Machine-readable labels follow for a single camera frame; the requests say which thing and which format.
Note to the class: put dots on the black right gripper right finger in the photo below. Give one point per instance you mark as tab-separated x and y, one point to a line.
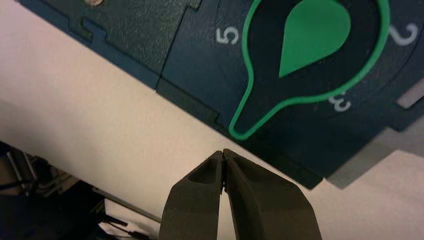
265	205

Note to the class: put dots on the dark teal grey task box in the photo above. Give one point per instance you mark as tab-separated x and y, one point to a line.
198	59

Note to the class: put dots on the black metal robot stand frame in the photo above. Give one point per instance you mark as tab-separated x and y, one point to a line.
49	215

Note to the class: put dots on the black green rotary knob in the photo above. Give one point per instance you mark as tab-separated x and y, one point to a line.
314	33

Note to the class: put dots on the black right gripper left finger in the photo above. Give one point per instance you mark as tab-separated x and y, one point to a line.
195	205

